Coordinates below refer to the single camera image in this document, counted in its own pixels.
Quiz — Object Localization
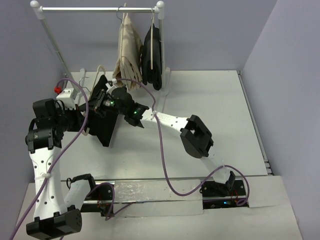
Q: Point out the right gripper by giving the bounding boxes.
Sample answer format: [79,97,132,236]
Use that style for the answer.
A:
[79,90,127,119]

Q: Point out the black trousers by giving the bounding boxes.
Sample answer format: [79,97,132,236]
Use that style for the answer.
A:
[141,27,162,91]
[84,75,119,147]

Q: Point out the cream wooden hanger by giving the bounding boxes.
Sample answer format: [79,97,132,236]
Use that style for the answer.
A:
[76,64,107,137]

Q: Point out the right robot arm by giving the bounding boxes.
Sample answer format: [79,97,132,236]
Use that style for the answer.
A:
[87,86,214,159]

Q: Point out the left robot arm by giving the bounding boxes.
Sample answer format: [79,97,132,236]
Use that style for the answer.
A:
[25,98,98,240]

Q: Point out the beige trousers on hanger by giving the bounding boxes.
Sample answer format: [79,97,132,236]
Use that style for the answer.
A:
[112,14,143,83]

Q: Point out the black trousers on hanger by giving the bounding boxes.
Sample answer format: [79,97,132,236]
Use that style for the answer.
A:
[141,27,162,91]

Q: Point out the cream hanger under beige trousers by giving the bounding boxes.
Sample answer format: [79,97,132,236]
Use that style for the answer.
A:
[116,2,127,63]

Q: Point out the cream hanger under black trousers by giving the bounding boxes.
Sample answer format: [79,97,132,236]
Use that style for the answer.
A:
[150,10,155,71]

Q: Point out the white clothes rack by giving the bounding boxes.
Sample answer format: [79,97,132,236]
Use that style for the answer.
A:
[30,0,171,112]

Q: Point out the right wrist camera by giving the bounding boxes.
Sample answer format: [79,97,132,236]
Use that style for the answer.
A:
[105,78,118,95]

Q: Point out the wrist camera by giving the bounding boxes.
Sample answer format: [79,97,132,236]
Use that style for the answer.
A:
[54,86,77,110]
[105,78,118,95]

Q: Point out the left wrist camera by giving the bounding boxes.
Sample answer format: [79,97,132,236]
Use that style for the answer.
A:
[54,86,77,110]

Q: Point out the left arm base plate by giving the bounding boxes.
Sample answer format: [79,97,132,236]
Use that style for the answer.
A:
[80,182,115,218]

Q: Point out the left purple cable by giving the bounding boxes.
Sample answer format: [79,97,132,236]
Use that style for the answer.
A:
[9,78,136,240]

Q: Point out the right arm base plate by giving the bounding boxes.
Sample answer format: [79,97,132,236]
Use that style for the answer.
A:
[199,179,247,210]

